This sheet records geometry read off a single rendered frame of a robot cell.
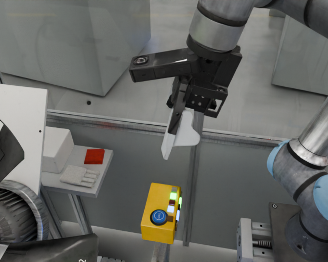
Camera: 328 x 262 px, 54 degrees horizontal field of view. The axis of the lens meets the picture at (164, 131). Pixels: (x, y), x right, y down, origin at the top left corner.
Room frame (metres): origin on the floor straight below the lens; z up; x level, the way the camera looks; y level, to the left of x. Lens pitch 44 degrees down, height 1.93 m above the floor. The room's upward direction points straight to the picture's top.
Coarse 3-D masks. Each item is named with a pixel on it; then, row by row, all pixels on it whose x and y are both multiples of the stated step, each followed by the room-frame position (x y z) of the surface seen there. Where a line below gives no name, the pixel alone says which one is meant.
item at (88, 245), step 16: (48, 240) 0.37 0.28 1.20; (64, 240) 0.37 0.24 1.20; (80, 240) 0.36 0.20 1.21; (96, 240) 0.36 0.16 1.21; (16, 256) 0.33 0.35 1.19; (32, 256) 0.33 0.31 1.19; (48, 256) 0.33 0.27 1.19; (64, 256) 0.33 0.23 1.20; (80, 256) 0.33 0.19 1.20; (96, 256) 0.33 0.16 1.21
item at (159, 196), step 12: (156, 192) 0.59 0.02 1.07; (168, 192) 0.59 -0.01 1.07; (180, 192) 0.60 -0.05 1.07; (156, 204) 0.55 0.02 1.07; (168, 204) 0.55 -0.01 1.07; (144, 216) 0.51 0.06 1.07; (144, 228) 0.48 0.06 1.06; (156, 228) 0.47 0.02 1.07; (168, 228) 0.47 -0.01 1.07; (156, 240) 0.47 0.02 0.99; (168, 240) 0.46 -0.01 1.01
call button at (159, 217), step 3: (159, 210) 0.52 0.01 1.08; (153, 213) 0.51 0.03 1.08; (156, 213) 0.51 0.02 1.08; (159, 213) 0.51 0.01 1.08; (162, 213) 0.51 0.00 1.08; (153, 216) 0.50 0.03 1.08; (156, 216) 0.50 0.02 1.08; (159, 216) 0.50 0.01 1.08; (162, 216) 0.50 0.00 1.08; (165, 216) 0.50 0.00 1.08; (153, 219) 0.49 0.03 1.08; (156, 219) 0.49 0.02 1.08; (159, 219) 0.49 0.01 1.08; (162, 219) 0.49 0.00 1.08; (156, 222) 0.49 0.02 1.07; (159, 222) 0.49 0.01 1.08
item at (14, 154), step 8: (0, 120) 0.53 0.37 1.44; (8, 128) 0.50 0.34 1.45; (0, 136) 0.49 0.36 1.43; (8, 136) 0.48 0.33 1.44; (0, 144) 0.48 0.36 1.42; (8, 144) 0.47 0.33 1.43; (16, 144) 0.46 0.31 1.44; (0, 152) 0.46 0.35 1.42; (8, 152) 0.45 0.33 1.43; (16, 152) 0.44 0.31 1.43; (0, 160) 0.44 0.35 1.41; (8, 160) 0.43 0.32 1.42; (16, 160) 0.43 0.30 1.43; (0, 168) 0.43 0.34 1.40; (8, 168) 0.42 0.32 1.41; (0, 176) 0.41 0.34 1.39
